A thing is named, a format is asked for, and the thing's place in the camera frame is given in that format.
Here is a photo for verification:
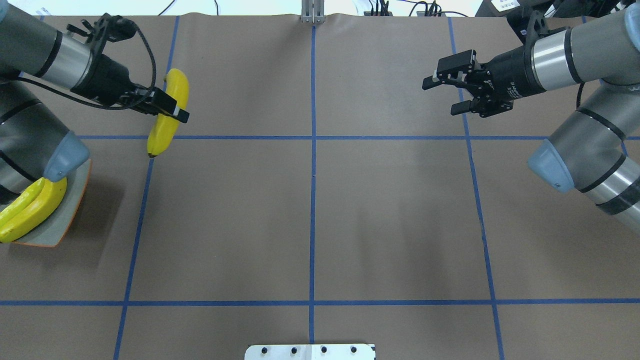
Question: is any lower small circuit board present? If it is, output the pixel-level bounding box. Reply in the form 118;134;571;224
408;0;445;18

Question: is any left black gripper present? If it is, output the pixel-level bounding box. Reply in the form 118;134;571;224
72;54;190;124

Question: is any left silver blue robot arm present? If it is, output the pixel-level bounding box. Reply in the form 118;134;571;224
0;0;190;205

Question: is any aluminium frame post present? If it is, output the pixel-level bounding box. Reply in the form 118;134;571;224
300;0;326;25

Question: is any small circuit board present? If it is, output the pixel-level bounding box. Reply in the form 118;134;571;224
363;0;393;18
408;0;445;18

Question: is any yellow banana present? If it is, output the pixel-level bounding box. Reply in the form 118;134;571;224
0;177;67;244
146;68;190;158
0;177;46;227

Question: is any upper small circuit board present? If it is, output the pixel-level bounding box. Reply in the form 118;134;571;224
363;0;393;18

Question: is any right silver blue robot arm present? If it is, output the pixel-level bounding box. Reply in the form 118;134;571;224
422;2;640;232

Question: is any grey square plate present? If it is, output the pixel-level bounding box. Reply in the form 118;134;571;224
13;158;92;248

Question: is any black label printer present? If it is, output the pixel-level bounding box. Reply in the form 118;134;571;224
474;0;566;18

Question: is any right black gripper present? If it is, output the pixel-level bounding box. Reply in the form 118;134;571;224
422;46;546;117

